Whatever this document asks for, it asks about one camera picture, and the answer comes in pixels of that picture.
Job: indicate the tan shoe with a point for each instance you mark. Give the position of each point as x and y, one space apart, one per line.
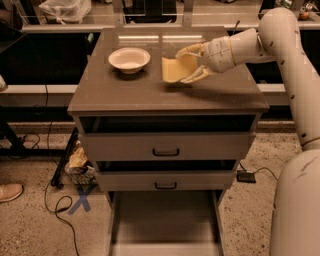
9 192

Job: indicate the black bar on floor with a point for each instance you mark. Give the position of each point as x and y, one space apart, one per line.
55 181

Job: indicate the black top drawer handle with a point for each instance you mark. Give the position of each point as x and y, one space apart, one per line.
166 153

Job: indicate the black middle drawer handle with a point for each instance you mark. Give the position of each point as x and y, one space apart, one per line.
170 186

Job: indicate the black foot pedal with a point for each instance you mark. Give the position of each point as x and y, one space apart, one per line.
245 177

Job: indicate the grey drawer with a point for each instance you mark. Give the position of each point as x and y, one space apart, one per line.
188 174
176 223
199 137

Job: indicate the white bowl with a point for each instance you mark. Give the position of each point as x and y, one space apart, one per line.
129 60

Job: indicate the yellow sponge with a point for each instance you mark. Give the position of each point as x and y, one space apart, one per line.
173 70

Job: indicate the middle grey drawer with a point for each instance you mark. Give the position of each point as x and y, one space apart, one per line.
188 174

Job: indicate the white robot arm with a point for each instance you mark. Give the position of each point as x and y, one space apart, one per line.
295 229

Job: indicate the black drawer handle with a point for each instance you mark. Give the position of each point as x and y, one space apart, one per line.
166 153
170 186

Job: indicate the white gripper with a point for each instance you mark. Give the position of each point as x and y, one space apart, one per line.
219 53

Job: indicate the crumpled snack bags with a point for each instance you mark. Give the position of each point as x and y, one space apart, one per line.
78 168

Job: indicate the bottom grey drawer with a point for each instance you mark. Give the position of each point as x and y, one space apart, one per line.
176 223

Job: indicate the top grey drawer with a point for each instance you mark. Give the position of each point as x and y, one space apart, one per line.
199 137

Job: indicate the grey drawer cabinet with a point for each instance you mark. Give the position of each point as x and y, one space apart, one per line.
105 91

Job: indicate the clear plastic bag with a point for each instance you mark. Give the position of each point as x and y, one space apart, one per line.
66 11

